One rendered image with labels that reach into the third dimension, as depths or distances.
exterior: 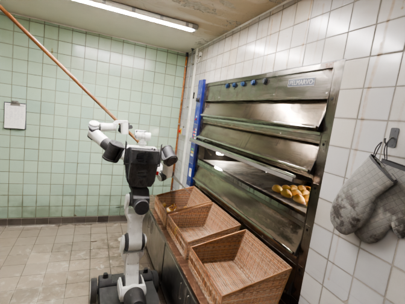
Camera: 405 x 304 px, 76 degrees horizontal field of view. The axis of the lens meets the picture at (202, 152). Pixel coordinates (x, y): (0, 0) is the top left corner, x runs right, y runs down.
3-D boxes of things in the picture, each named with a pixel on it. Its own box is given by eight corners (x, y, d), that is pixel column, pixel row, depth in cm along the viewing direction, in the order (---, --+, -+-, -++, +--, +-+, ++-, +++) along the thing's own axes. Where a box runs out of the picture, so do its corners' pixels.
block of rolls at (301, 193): (322, 190, 239) (323, 184, 238) (373, 209, 195) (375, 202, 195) (268, 189, 215) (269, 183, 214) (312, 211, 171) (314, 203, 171)
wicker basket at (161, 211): (191, 206, 326) (194, 185, 322) (209, 226, 274) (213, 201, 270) (153, 207, 307) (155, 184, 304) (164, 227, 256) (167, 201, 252)
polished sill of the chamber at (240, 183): (202, 162, 325) (202, 159, 325) (311, 222, 161) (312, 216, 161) (197, 161, 323) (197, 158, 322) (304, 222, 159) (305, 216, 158)
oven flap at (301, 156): (200, 138, 319) (207, 123, 318) (311, 174, 156) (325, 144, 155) (197, 136, 317) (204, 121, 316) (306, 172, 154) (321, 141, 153)
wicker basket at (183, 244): (210, 227, 273) (213, 201, 269) (237, 255, 222) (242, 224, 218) (165, 229, 253) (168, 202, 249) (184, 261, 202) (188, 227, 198)
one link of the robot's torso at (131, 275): (143, 294, 212) (148, 236, 210) (118, 299, 203) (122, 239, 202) (140, 285, 226) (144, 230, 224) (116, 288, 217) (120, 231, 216)
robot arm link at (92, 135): (81, 136, 210) (99, 151, 202) (82, 122, 202) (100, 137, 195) (94, 132, 218) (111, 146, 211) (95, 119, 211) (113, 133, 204)
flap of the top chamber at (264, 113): (203, 116, 315) (210, 101, 315) (319, 131, 152) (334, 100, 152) (199, 115, 313) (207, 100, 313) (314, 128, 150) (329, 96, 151)
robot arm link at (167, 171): (175, 180, 236) (177, 162, 221) (163, 186, 228) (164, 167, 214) (168, 172, 242) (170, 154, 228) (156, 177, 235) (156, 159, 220)
